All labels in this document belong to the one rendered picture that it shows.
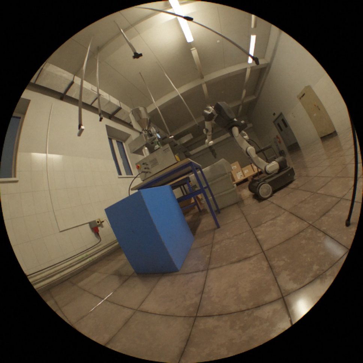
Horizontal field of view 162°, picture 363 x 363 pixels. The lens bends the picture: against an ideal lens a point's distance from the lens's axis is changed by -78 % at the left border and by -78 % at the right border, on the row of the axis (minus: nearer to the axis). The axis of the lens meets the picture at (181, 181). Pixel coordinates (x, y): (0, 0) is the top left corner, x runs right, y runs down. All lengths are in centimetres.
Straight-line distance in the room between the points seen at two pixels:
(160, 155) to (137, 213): 77
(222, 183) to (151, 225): 140
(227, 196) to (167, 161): 109
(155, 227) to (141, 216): 12
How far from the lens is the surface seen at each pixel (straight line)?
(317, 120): 590
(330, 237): 76
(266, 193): 161
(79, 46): 418
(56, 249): 201
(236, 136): 177
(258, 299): 57
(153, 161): 144
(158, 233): 81
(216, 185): 198
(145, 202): 80
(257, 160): 178
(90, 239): 220
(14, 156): 280
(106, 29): 408
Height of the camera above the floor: 48
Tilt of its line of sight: 5 degrees up
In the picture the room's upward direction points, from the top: 24 degrees counter-clockwise
